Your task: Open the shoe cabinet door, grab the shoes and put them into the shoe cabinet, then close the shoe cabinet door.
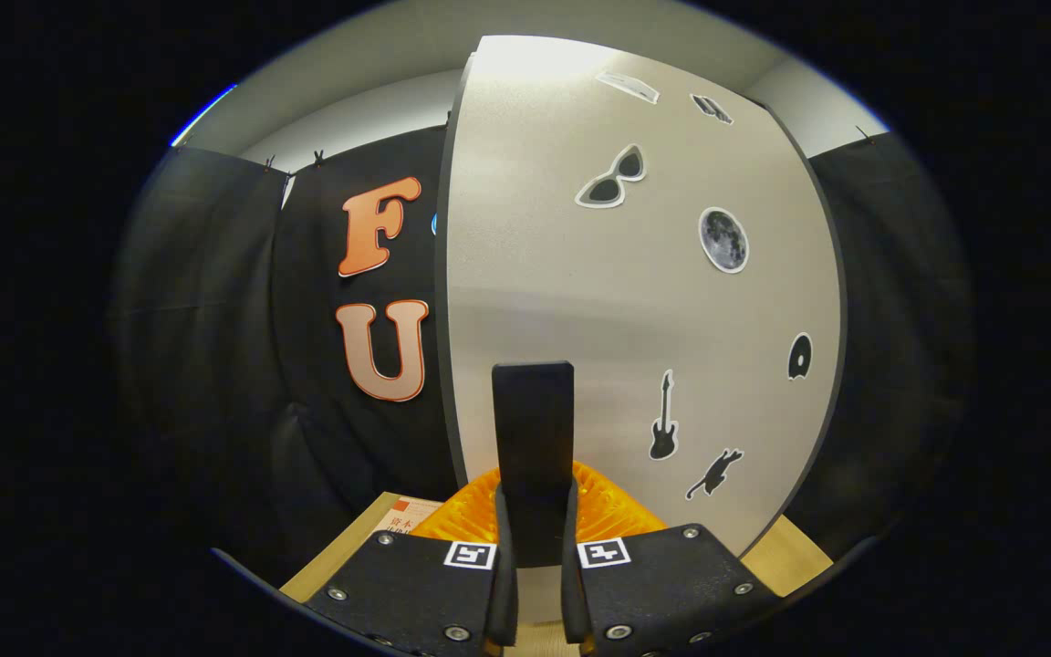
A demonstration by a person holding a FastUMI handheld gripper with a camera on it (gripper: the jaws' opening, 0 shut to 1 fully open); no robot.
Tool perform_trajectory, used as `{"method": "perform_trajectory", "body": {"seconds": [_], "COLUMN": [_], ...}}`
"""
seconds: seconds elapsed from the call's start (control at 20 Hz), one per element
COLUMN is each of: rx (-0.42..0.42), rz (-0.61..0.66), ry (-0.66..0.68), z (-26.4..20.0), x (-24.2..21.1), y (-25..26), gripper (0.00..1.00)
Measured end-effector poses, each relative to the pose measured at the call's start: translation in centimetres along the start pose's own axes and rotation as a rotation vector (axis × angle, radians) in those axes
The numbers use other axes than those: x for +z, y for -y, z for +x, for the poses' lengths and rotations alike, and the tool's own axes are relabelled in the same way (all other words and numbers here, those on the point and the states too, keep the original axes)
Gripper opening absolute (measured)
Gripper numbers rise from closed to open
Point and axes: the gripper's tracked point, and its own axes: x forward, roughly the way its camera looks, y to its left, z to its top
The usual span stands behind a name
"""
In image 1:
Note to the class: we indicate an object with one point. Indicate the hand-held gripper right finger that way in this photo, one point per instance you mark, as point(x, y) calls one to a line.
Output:
point(662, 584)

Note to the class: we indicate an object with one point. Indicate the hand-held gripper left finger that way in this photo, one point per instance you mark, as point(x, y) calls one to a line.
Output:
point(416, 584)

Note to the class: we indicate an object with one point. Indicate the dark grey shoe cabinet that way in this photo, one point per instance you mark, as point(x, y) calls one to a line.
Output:
point(440, 301)

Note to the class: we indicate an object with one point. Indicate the beige book with red label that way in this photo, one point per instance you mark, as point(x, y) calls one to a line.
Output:
point(402, 516)

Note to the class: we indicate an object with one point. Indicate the black backdrop cloth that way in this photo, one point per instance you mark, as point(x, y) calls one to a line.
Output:
point(206, 365)

